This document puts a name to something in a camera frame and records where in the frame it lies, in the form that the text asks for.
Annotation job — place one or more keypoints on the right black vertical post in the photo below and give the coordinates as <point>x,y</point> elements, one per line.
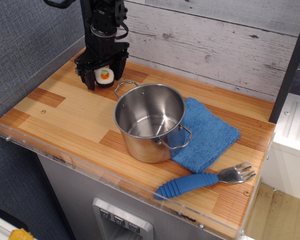
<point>286,83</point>

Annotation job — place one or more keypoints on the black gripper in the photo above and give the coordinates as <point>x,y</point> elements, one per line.
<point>101,50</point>

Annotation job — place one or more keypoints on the grey cabinet with button panel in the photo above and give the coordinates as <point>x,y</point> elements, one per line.
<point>96,210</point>

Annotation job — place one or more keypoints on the stainless steel pot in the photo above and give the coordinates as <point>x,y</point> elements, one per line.
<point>150,118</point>

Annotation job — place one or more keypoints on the blue handled metal fork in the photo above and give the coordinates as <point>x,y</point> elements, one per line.
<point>179,186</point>

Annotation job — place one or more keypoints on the yellow taped object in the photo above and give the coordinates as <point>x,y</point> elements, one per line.
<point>20,234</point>

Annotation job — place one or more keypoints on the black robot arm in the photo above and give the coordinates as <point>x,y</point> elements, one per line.
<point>104,25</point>

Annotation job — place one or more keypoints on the plush sushi roll toy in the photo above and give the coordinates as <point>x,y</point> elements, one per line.
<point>104,77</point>

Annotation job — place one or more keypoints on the blue folded cloth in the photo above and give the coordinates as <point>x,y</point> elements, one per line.
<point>211,137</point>

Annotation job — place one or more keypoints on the clear acrylic table guard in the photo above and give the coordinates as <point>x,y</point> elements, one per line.
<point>44,107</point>

